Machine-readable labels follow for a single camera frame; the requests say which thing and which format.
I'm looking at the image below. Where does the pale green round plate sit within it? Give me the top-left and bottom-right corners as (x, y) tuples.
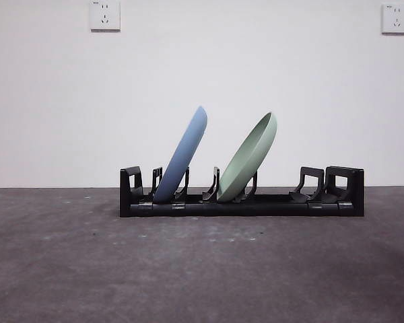
(216, 112), (278, 203)

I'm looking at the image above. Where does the black plate rack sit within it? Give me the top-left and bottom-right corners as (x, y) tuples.
(119, 165), (365, 218)

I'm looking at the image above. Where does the white wall power outlet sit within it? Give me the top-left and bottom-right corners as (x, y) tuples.
(381, 3), (404, 35)
(90, 0), (121, 33)

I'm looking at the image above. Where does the blue round plate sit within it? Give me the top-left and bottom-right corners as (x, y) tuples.
(153, 106), (209, 204)

